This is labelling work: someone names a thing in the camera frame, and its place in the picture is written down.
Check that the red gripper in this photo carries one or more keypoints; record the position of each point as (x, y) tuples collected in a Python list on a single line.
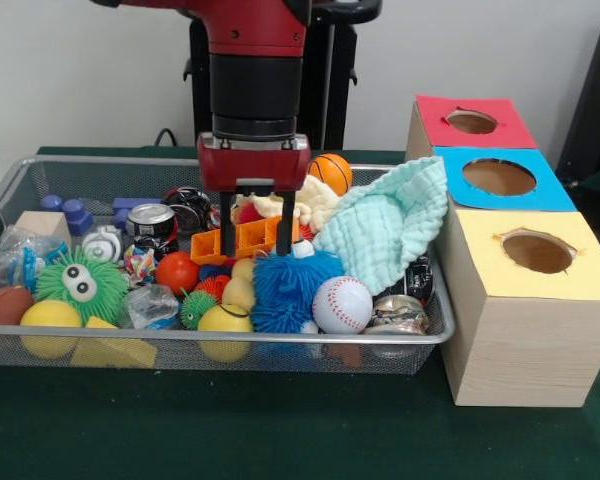
[(252, 162)]

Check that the orange plastic toy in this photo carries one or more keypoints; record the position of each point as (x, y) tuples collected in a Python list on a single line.
[(252, 237)]

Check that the yellow plush toy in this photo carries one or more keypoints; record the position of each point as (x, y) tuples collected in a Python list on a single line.
[(240, 292)]

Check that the orange ball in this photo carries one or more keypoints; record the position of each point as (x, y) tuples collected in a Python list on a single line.
[(177, 272)]

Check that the multicolour spiky creature toy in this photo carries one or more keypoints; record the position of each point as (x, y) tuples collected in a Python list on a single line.
[(195, 307)]

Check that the mint green cloth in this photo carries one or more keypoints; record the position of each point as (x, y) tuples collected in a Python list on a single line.
[(380, 235)]

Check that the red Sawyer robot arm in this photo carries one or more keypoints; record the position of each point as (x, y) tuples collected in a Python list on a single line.
[(255, 75)]

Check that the shallow metal mesh bin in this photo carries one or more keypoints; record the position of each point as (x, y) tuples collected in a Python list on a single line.
[(430, 345)]

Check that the wooden box with three holes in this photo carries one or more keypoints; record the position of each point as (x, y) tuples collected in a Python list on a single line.
[(530, 350)]

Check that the cream cloth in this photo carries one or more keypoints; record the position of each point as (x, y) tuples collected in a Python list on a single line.
[(320, 200)]

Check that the blue fuzzy ball with eyes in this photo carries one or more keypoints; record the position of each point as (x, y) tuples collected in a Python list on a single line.
[(290, 290)]

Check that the small orange basketball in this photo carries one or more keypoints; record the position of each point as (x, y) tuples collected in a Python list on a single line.
[(330, 172)]

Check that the yellow smiley ball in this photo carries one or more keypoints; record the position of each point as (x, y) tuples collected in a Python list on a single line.
[(225, 317)]

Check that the white baseball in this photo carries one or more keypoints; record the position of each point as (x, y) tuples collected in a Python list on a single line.
[(342, 305)]

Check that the green fuzzy ball with eyes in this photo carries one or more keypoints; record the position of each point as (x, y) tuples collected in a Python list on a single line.
[(80, 285)]

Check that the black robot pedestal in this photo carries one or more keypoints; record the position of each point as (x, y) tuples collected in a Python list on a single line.
[(340, 75)]

